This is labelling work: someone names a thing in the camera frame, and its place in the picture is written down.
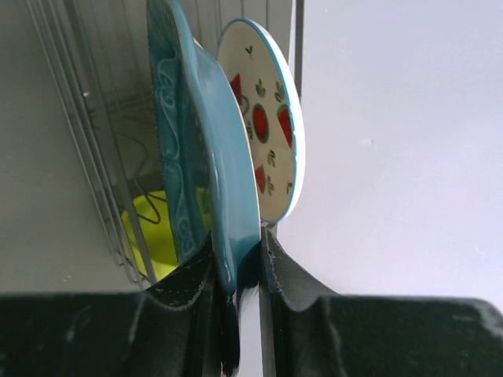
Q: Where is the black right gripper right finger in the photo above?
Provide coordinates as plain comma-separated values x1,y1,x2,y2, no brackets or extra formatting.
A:
259,229,502,376

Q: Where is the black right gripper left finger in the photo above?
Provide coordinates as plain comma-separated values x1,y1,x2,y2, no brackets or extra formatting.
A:
1,240,240,376

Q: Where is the lime green bowl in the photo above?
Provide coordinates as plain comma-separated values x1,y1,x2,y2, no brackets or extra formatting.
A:
120,189,213,282

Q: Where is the teal embossed plate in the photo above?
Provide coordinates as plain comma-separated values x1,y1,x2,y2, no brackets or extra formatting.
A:
146,1,261,296

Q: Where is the white watermelon plate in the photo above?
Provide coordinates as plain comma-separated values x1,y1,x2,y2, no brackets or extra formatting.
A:
217,18,306,224

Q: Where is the peach bird plate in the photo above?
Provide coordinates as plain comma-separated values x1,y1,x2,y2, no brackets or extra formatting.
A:
237,94,259,170

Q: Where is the grey wire dish rack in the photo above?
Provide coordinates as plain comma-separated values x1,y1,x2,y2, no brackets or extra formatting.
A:
28,1,303,285

